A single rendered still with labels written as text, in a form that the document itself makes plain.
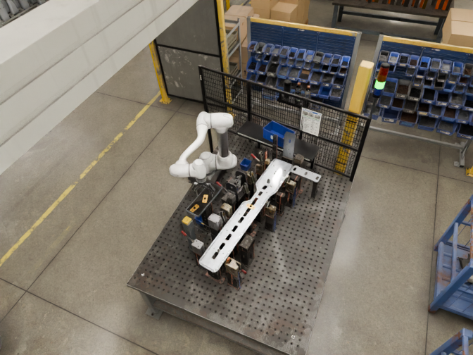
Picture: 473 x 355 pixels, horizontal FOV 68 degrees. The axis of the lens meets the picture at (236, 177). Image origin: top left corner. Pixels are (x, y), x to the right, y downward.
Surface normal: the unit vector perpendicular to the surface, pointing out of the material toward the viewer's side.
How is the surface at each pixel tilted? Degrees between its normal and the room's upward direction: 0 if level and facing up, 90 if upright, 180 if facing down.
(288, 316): 0
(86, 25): 90
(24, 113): 90
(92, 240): 0
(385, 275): 0
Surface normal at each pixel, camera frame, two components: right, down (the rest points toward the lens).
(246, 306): -0.05, -0.66
